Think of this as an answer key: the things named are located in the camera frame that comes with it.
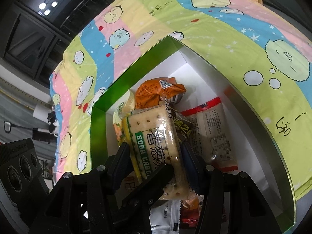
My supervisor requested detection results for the white peanut snack bag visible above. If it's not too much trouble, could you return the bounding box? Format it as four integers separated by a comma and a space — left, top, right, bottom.
150, 200, 181, 234

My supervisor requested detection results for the red snack packet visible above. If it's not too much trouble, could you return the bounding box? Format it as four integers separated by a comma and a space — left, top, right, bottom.
180, 191, 204, 229

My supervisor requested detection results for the white red-edged snack packet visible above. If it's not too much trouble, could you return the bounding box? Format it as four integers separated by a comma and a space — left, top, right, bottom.
181, 97, 238, 172

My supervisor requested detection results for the soda cracker pack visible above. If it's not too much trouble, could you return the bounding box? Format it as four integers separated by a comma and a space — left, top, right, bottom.
122, 104, 190, 200

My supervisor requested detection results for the yellow-green corn snack bag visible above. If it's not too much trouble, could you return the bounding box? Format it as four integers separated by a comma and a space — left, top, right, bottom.
113, 89, 136, 146

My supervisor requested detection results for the dark orange snack bag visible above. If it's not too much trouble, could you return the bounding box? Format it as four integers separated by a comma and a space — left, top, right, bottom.
135, 77, 187, 109

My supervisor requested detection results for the yellow rice cake packet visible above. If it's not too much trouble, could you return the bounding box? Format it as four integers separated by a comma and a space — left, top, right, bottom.
115, 171, 139, 201

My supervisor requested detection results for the black floor lamp stand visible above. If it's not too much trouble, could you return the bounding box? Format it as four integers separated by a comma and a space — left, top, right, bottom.
3, 121, 57, 144

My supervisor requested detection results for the colourful cartoon striped bedsheet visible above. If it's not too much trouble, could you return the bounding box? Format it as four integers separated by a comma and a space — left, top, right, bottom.
50, 0, 311, 199

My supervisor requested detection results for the green white cardboard box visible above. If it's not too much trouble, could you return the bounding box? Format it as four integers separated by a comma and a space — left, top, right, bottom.
90, 36, 296, 231

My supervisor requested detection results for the black stereo camera box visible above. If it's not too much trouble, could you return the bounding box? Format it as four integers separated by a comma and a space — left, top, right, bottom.
1, 138, 49, 204

